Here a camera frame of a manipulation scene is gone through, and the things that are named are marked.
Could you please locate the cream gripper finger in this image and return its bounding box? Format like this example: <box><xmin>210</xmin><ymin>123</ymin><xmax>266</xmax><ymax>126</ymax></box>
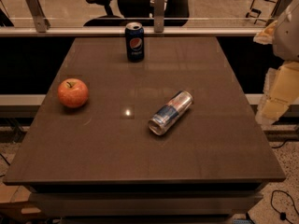
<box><xmin>255</xmin><ymin>62</ymin><xmax>299</xmax><ymax>125</ymax></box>
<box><xmin>253</xmin><ymin>21</ymin><xmax>278</xmax><ymax>45</ymax></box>

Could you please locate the silver blue Red Bull can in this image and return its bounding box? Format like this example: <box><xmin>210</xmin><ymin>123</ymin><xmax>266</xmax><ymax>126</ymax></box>
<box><xmin>149</xmin><ymin>91</ymin><xmax>193</xmax><ymax>136</ymax></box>

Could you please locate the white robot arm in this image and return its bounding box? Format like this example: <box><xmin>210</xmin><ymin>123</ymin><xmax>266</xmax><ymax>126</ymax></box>
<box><xmin>253</xmin><ymin>0</ymin><xmax>299</xmax><ymax>125</ymax></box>

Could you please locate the blue Pepsi can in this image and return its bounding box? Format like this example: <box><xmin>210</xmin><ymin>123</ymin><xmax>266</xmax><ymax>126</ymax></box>
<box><xmin>125</xmin><ymin>22</ymin><xmax>144</xmax><ymax>62</ymax></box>

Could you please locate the black office chair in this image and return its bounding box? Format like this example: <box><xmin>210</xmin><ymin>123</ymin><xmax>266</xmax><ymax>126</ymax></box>
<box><xmin>84</xmin><ymin>0</ymin><xmax>190</xmax><ymax>27</ymax></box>

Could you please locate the red apple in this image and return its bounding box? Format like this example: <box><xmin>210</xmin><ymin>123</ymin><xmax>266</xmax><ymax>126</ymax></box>
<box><xmin>57</xmin><ymin>78</ymin><xmax>89</xmax><ymax>108</ymax></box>

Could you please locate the brown table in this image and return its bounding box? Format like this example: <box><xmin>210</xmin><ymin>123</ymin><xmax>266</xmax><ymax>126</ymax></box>
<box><xmin>4</xmin><ymin>37</ymin><xmax>285</xmax><ymax>217</ymax></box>

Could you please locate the wooden stool frame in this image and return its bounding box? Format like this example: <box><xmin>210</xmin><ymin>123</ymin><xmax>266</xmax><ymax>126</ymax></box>
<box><xmin>245</xmin><ymin>0</ymin><xmax>278</xmax><ymax>24</ymax></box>

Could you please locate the right metal railing bracket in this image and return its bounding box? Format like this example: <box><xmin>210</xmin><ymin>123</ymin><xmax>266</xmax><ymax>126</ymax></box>
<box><xmin>271</xmin><ymin>0</ymin><xmax>292</xmax><ymax>18</ymax></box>

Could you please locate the metal railing bracket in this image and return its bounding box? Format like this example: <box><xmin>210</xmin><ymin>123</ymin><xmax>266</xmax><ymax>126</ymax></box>
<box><xmin>271</xmin><ymin>0</ymin><xmax>292</xmax><ymax>18</ymax></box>
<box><xmin>154</xmin><ymin>0</ymin><xmax>164</xmax><ymax>33</ymax></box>
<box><xmin>25</xmin><ymin>0</ymin><xmax>50</xmax><ymax>33</ymax></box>

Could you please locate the middle metal railing bracket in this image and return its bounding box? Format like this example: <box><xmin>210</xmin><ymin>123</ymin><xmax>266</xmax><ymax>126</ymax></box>
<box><xmin>154</xmin><ymin>0</ymin><xmax>164</xmax><ymax>33</ymax></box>

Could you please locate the black cable on floor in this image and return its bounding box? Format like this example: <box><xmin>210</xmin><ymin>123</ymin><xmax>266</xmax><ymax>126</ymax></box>
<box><xmin>269</xmin><ymin>139</ymin><xmax>299</xmax><ymax>224</ymax></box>

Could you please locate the left metal railing bracket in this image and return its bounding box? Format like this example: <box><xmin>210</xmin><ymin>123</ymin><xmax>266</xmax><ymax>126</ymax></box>
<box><xmin>25</xmin><ymin>0</ymin><xmax>50</xmax><ymax>33</ymax></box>

